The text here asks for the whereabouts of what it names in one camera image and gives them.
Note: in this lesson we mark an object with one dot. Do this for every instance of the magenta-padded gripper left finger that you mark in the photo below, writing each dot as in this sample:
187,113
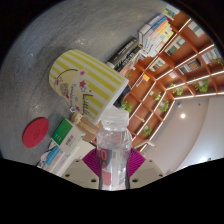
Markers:
80,171

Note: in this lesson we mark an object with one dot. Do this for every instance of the flat round red coaster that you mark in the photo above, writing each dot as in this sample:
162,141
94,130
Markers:
35,132

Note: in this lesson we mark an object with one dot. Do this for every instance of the dark flat book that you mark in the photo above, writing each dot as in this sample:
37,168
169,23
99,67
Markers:
123,53

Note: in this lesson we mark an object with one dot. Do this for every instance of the stack of colourful books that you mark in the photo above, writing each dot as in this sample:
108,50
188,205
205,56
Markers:
156,33

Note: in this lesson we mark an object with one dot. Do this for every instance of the wooden bookshelf unit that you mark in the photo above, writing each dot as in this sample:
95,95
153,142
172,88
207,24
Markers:
176,66

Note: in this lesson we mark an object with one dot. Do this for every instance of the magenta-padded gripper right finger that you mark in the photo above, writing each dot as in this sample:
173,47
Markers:
146,171

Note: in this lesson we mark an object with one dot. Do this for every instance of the small green white box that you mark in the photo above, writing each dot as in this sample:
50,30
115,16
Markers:
66,136

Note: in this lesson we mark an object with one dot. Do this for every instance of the yellow striped cartoon mug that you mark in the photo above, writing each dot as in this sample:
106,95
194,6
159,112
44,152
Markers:
86,81

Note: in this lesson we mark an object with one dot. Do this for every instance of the dark blue chair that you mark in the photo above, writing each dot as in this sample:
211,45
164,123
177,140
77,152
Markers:
121,98

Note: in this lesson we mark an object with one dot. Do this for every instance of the clear plastic water bottle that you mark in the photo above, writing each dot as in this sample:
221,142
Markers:
114,146

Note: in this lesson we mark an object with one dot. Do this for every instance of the ceiling lights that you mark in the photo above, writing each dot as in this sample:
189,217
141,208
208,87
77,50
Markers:
182,115

